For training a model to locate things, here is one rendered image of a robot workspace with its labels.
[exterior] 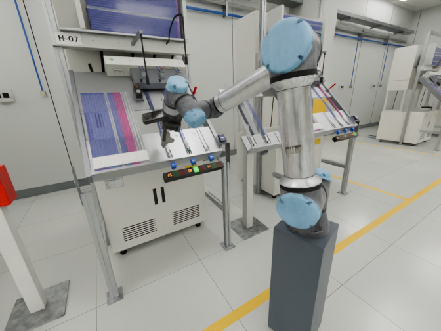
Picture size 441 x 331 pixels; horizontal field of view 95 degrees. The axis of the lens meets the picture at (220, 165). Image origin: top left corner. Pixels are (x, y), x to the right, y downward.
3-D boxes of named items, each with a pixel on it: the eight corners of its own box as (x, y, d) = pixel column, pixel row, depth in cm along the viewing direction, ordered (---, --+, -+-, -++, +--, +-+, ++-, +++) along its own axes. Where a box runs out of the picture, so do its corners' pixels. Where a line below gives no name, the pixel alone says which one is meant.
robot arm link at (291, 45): (327, 212, 65) (321, 20, 52) (319, 238, 53) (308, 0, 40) (290, 207, 72) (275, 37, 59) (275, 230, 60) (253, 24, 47)
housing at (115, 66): (182, 84, 150) (186, 66, 139) (108, 84, 127) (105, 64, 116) (178, 77, 153) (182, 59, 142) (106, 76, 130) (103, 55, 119)
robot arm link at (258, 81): (321, 28, 61) (207, 100, 92) (313, 18, 53) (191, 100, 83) (333, 65, 62) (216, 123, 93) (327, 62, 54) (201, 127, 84)
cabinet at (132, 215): (207, 226, 169) (203, 155, 149) (115, 261, 136) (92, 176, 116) (180, 196, 222) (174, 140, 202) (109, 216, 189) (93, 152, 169)
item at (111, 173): (218, 157, 123) (222, 150, 118) (94, 182, 92) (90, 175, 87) (218, 155, 124) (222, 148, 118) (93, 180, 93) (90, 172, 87)
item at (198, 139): (219, 152, 122) (220, 150, 119) (92, 177, 91) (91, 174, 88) (207, 129, 129) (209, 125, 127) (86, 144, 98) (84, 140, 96)
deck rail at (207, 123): (221, 156, 124) (224, 150, 119) (218, 157, 123) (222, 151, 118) (183, 79, 152) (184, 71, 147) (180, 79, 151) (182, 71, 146)
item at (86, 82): (196, 111, 138) (198, 105, 134) (82, 119, 107) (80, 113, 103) (180, 79, 151) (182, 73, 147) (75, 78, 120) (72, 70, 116)
